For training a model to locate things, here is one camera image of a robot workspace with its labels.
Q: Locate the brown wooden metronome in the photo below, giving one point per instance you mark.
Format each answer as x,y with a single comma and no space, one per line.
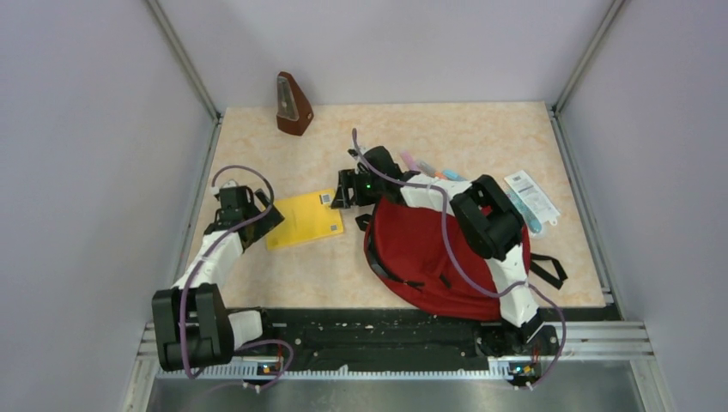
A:
294,111

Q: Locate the pink highlighter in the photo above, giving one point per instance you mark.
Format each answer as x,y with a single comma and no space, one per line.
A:
409,161

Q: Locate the orange highlighter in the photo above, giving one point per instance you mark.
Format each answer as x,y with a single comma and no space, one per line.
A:
429,170

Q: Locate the yellow notebook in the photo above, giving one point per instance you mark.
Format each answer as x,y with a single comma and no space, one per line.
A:
307,217

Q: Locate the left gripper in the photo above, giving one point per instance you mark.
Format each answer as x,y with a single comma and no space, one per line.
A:
266,224

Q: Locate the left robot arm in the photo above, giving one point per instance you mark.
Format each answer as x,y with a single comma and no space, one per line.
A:
193,327

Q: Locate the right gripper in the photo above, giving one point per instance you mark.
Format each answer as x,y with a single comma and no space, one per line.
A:
349,179

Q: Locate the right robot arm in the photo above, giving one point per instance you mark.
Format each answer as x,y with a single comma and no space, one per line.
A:
490,222

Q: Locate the blue correction tape pack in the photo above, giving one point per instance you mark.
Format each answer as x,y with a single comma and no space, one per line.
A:
535,228

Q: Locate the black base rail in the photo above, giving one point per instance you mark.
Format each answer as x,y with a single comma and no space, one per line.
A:
392,341

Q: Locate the red backpack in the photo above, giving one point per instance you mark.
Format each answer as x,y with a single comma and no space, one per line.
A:
404,248

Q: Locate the blue highlighter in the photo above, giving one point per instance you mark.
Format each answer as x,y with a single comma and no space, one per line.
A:
453,176

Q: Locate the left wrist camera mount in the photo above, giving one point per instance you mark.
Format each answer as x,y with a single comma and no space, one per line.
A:
231,183

